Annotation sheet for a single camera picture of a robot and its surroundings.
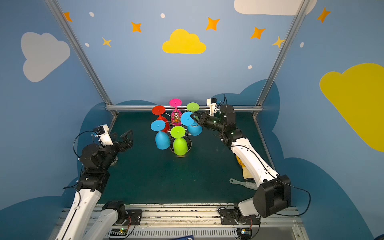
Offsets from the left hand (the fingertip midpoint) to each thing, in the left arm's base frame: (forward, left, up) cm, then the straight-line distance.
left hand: (122, 131), depth 70 cm
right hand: (+7, -33, +5) cm, 34 cm away
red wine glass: (+16, -15, -1) cm, 22 cm away
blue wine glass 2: (+3, -17, -11) cm, 20 cm away
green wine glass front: (-1, -27, -10) cm, 29 cm away
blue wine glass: (+7, -34, -4) cm, 35 cm away
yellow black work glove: (-8, -67, -30) cm, 74 cm away
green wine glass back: (+19, -34, -1) cm, 39 cm away
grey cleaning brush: (-15, -67, -30) cm, 74 cm away
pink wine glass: (+11, -25, 0) cm, 27 cm away
